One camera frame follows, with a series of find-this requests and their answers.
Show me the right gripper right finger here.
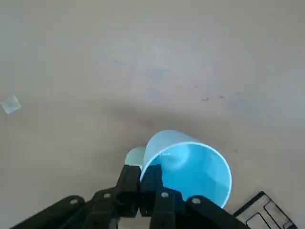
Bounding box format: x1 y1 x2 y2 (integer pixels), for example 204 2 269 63
140 164 251 229

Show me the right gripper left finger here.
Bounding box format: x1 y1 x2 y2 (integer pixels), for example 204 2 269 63
10 164 142 229

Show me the green plastic cup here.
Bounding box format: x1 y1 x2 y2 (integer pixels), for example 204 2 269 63
125 146 146 167

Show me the blue plastic cup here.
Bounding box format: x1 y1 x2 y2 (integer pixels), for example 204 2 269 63
139 129 233 208

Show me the small clear plastic square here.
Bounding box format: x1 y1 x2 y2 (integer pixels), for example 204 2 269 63
0 94 22 115

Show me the black wire cup rack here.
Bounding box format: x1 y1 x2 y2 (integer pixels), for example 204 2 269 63
232 190 298 229

